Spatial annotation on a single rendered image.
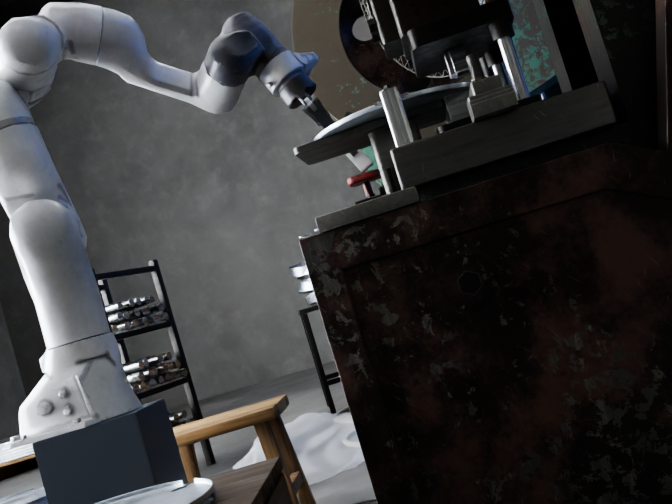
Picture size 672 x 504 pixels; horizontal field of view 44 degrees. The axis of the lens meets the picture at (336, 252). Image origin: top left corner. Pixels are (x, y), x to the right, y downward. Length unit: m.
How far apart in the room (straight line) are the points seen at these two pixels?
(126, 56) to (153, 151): 6.92
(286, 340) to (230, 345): 0.56
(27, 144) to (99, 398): 0.45
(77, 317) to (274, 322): 6.73
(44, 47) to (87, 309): 0.46
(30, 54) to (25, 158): 0.18
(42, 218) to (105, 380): 0.29
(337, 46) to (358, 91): 0.17
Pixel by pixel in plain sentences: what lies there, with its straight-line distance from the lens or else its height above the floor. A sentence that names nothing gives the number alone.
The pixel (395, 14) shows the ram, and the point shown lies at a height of 0.93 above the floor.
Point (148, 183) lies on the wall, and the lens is 8.54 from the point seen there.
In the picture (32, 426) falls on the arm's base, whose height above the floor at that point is 0.47.
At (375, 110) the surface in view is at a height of 0.78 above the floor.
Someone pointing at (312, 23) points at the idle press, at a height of 1.43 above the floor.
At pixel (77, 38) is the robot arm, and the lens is 1.63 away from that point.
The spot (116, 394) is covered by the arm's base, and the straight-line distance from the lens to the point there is 1.47.
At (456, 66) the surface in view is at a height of 0.83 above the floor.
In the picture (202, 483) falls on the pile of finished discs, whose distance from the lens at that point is 1.07.
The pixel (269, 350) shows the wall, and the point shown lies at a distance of 8.18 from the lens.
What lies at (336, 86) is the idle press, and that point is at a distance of 2.77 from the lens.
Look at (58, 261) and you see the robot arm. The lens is 1.44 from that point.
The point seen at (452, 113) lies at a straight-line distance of 1.30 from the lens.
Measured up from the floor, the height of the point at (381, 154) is 0.73.
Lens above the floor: 0.52
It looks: 3 degrees up
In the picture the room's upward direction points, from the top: 17 degrees counter-clockwise
